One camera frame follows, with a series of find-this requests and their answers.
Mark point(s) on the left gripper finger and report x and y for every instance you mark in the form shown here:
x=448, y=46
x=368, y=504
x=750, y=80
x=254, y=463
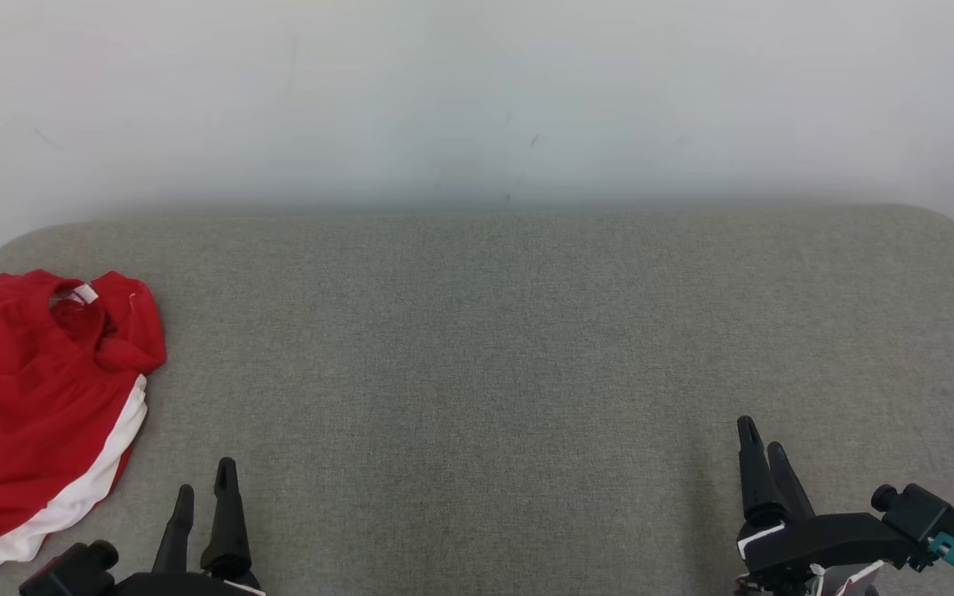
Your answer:
x=175, y=534
x=228, y=521

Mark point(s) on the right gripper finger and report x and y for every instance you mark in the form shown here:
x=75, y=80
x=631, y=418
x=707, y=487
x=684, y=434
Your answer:
x=793, y=492
x=757, y=480

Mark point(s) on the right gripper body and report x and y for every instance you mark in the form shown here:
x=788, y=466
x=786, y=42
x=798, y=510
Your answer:
x=825, y=542

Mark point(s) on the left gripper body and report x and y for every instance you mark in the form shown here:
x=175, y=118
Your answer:
x=187, y=586

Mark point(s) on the red garment with white stripe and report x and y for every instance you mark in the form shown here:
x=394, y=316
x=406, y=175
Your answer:
x=21, y=397

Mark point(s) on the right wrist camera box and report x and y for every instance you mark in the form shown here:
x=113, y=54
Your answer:
x=920, y=513

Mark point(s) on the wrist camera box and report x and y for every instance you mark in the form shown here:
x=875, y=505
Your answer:
x=920, y=513
x=71, y=571

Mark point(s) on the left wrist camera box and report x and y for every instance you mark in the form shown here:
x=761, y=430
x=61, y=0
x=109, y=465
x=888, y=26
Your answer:
x=71, y=571

